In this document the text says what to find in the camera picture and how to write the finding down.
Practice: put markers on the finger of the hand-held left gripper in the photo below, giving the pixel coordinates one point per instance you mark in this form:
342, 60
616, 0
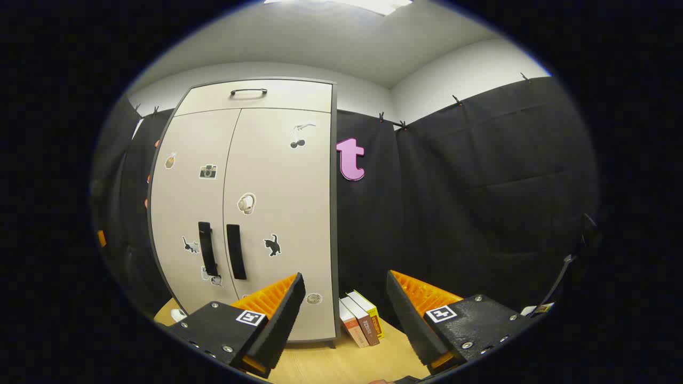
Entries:
101, 238

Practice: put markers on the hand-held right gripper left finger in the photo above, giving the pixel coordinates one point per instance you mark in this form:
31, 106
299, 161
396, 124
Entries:
283, 325

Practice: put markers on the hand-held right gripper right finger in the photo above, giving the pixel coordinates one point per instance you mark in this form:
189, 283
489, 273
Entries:
411, 325

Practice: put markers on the beige cabinet door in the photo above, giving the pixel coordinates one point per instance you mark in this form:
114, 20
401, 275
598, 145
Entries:
299, 202
187, 213

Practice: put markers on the beige double-door shoe cabinet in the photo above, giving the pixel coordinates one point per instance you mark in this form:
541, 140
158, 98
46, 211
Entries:
334, 213

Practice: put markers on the beige cabinet drawer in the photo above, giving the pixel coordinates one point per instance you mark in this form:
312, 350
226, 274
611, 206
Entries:
299, 98

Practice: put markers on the yellow book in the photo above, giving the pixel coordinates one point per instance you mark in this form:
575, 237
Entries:
373, 319

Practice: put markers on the brown book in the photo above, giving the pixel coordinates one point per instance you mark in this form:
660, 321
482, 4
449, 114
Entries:
365, 325

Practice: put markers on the pale orange book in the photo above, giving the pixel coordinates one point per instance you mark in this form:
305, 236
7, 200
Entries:
349, 325

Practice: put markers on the white round object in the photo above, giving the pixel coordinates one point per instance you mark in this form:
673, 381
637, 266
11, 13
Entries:
179, 314

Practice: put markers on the black backdrop cloth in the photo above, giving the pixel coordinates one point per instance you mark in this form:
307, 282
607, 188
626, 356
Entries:
453, 213

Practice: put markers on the long ceiling light panel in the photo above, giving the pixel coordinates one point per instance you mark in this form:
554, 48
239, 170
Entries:
373, 5

